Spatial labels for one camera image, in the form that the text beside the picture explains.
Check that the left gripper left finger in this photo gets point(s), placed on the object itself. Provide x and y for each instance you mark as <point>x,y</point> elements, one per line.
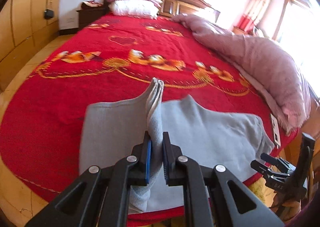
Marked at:
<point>99,196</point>

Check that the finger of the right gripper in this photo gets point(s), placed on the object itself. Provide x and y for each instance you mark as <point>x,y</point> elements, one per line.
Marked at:
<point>281,164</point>
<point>261,168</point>

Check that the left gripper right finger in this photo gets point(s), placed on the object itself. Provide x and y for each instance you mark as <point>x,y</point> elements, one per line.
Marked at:
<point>213,196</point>

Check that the yellow fuzzy blanket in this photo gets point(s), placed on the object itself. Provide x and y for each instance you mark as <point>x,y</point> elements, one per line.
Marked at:
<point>271,199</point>

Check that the white smartphone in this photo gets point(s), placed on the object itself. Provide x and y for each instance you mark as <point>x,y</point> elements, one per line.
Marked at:
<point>275,130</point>

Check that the pink checkered quilt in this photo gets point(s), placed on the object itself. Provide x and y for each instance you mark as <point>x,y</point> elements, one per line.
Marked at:
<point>264,64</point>

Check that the red floral bedspread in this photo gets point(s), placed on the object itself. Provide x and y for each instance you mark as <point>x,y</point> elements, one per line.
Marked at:
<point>113,59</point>

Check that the red white curtain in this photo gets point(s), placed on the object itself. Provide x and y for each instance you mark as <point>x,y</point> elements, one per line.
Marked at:
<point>253,14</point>

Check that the dark wooden nightstand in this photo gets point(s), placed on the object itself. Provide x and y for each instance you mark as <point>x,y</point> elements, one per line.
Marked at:
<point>87,16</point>

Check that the small black hanging bag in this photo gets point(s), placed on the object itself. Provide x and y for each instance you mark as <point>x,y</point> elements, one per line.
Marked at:
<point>48,14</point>

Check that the cloth on nightstand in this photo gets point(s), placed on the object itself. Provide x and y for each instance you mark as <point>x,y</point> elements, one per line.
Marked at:
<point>92,4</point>

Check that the lower white pillow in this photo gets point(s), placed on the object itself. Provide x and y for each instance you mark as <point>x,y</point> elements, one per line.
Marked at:
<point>134,8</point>

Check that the wooden wardrobe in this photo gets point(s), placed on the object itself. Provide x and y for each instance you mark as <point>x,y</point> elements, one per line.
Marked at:
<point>24,31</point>

